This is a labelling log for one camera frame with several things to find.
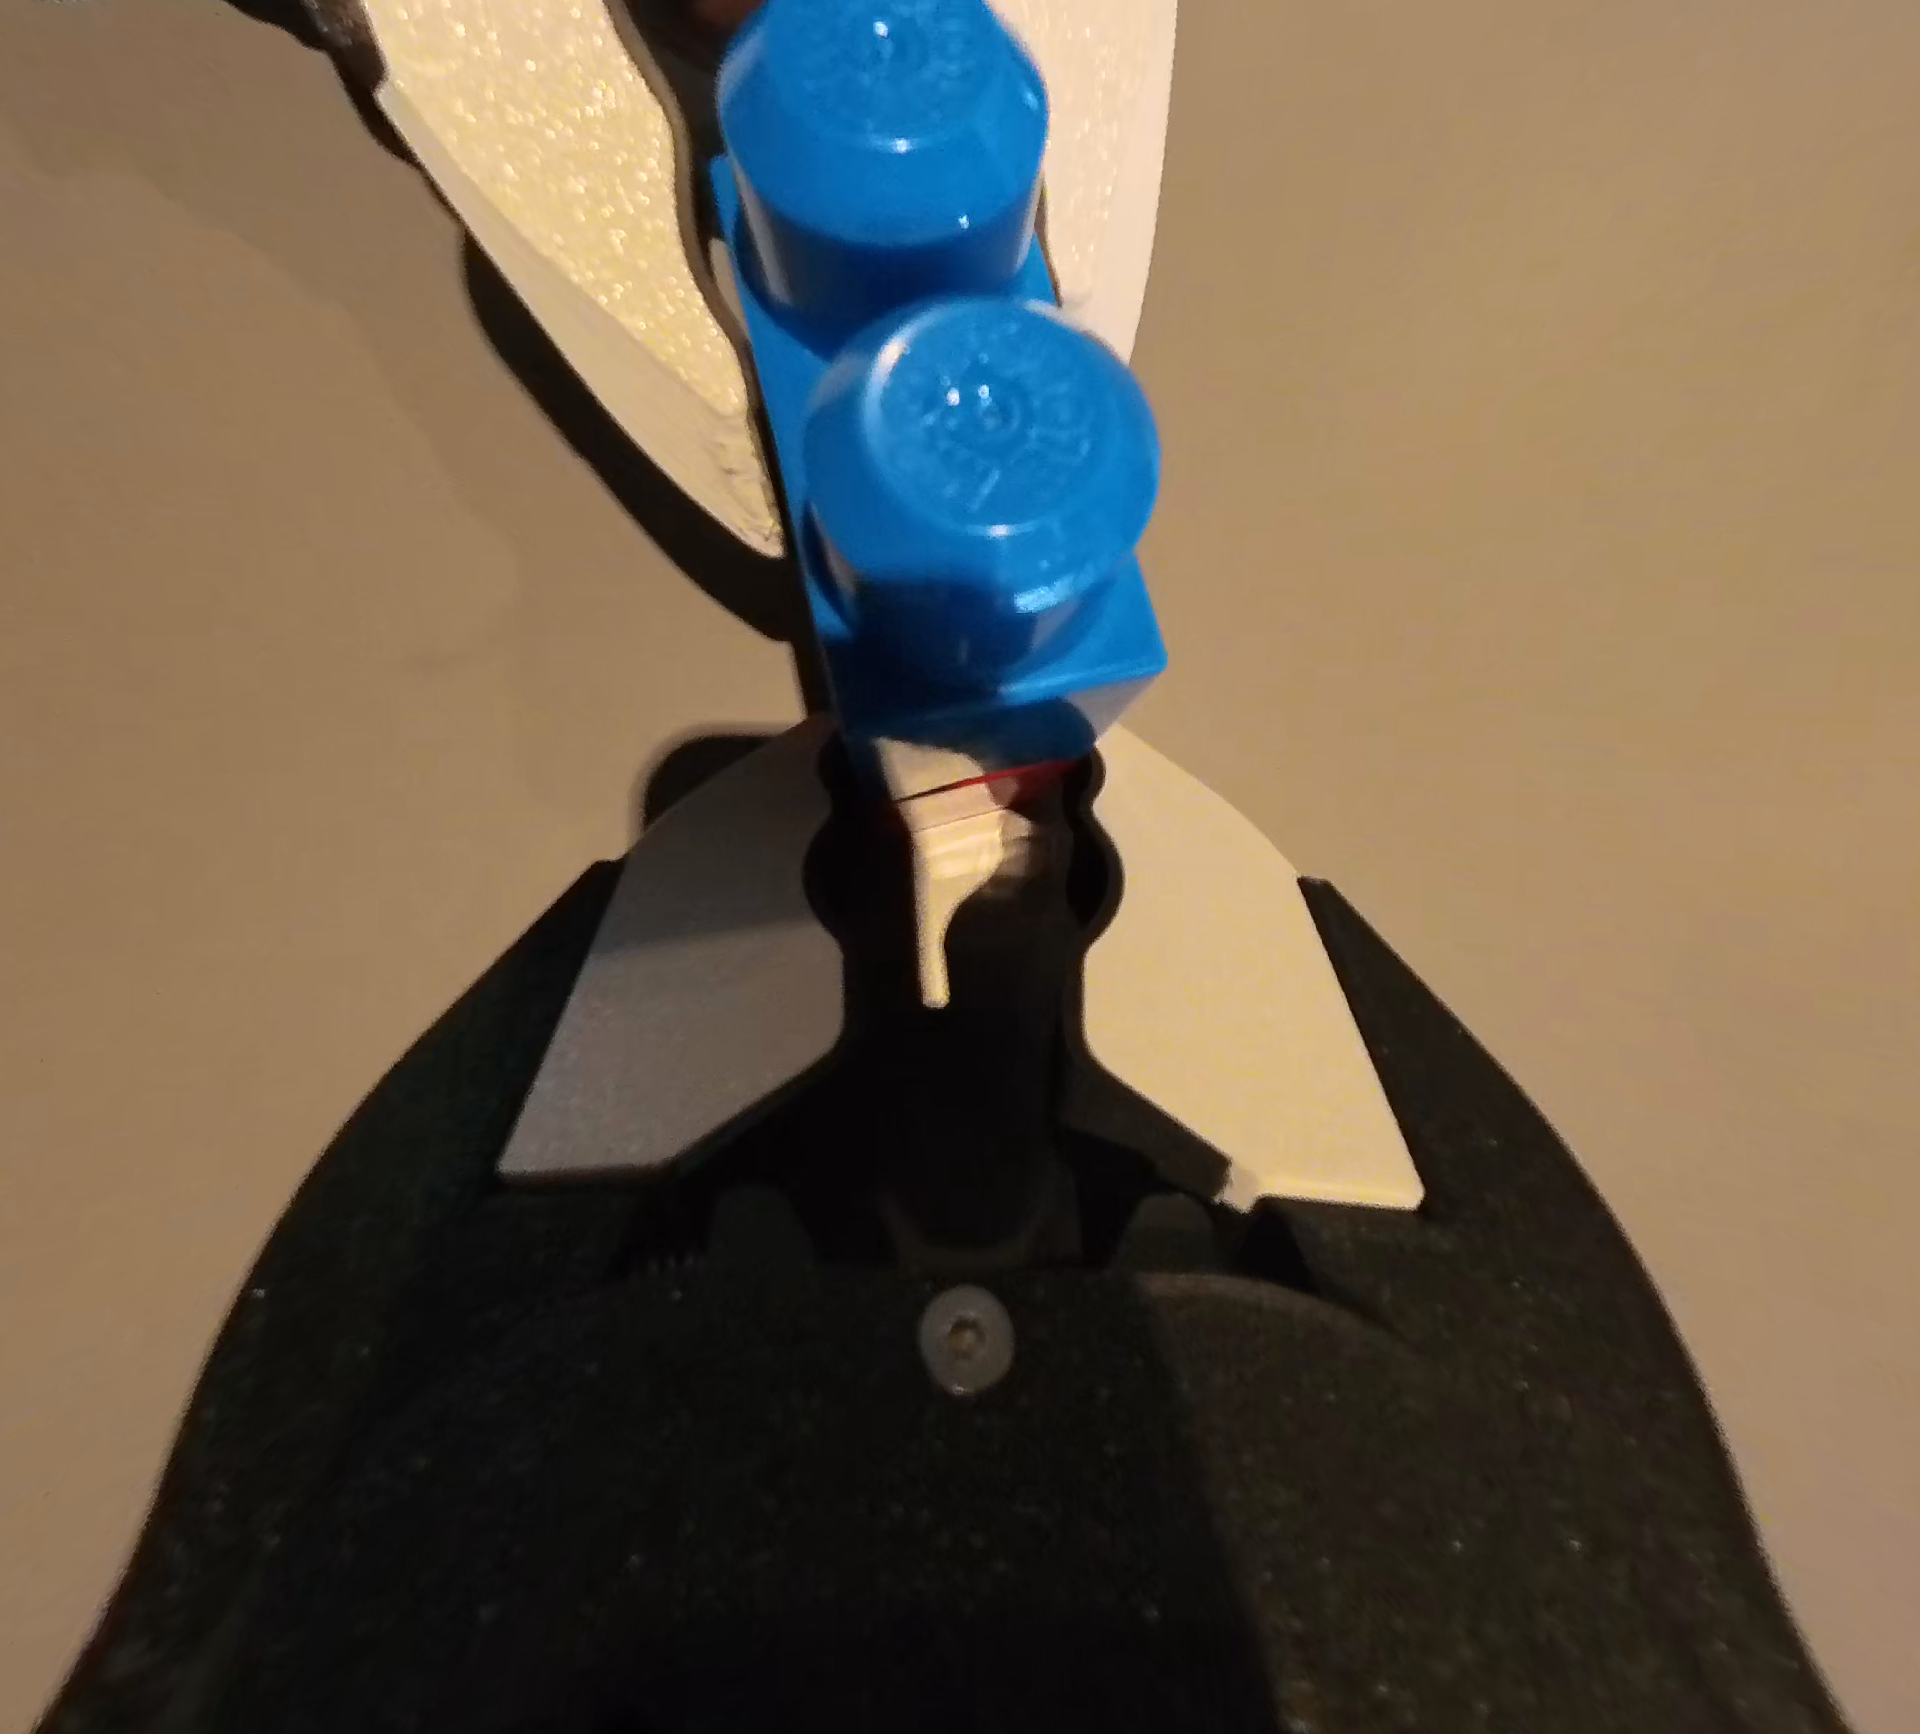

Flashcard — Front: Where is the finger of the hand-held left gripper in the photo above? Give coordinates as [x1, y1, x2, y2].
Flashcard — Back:
[906, 0, 1189, 349]
[285, 0, 797, 562]

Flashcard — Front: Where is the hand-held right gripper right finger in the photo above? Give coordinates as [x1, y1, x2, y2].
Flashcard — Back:
[1061, 729, 1427, 1215]

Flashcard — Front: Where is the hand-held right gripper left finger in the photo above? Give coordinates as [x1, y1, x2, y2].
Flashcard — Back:
[494, 724, 853, 1188]

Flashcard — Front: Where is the red mega block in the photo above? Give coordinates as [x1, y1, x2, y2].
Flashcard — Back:
[897, 759, 1086, 840]

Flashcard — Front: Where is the blue mega block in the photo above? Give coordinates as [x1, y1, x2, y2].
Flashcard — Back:
[707, 0, 1172, 776]

